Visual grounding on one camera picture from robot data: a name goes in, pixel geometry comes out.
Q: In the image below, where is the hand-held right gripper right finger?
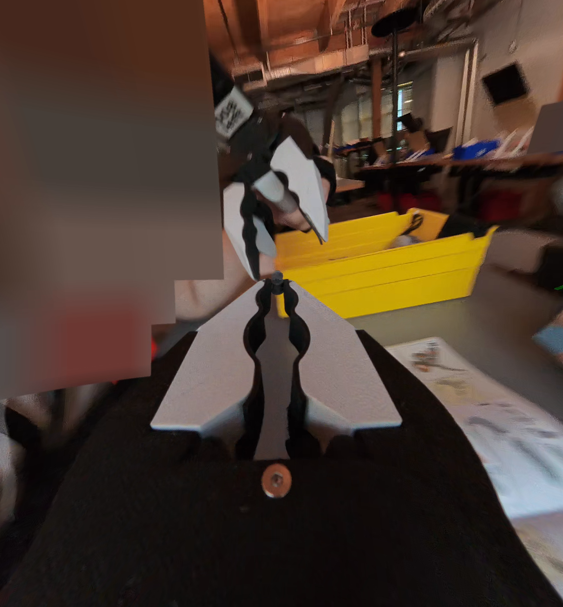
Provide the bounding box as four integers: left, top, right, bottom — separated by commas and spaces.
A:
284, 280, 403, 460

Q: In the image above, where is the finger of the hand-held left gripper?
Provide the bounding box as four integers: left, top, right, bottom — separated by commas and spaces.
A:
223, 181, 277, 281
269, 136, 331, 245

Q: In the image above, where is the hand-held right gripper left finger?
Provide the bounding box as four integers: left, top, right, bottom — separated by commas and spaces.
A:
150, 280, 268, 460

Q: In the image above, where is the yellow plastic bin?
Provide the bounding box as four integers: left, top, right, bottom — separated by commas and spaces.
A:
273, 210, 499, 319

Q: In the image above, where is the assembly instruction booklet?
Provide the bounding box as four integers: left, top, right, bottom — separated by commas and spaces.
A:
387, 337, 563, 607

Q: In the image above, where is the robot kit box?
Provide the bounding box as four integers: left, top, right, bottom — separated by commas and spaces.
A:
533, 289, 563, 380

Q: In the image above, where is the person's left forearm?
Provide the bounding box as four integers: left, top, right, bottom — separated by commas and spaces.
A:
174, 280, 258, 325

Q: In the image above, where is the grey desk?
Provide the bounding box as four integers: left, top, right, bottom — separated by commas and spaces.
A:
253, 228, 563, 522

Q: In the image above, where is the person's left hand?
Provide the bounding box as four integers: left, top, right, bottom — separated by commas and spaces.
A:
273, 206, 314, 234

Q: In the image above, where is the black perforated plate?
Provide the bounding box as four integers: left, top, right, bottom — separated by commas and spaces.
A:
438, 213, 491, 239

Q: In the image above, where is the blue plastic bin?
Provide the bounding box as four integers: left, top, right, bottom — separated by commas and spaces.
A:
452, 139, 501, 160

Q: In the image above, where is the silver vertical pipe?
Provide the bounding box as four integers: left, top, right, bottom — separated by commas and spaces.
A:
458, 42, 480, 145

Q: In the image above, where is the long wooden table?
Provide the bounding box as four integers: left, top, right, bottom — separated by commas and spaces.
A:
334, 142, 563, 200

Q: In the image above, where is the black power brick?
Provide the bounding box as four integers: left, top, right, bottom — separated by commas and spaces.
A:
537, 242, 563, 295

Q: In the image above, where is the black wall panel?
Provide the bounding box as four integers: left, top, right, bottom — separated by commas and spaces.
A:
481, 63, 531, 106

